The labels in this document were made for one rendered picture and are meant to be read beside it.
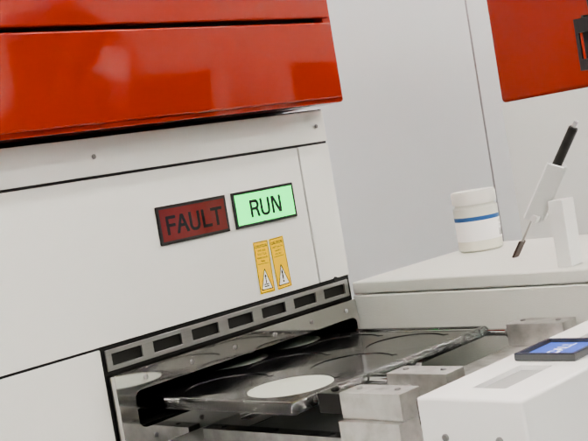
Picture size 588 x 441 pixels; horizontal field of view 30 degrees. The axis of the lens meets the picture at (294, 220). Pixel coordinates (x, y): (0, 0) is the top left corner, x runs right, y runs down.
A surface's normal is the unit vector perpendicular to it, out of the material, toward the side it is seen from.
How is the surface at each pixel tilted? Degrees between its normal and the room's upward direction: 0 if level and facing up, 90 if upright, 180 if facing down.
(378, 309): 90
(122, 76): 90
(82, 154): 90
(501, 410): 90
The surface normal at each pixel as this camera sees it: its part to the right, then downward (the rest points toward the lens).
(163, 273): 0.72, -0.08
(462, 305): -0.68, 0.15
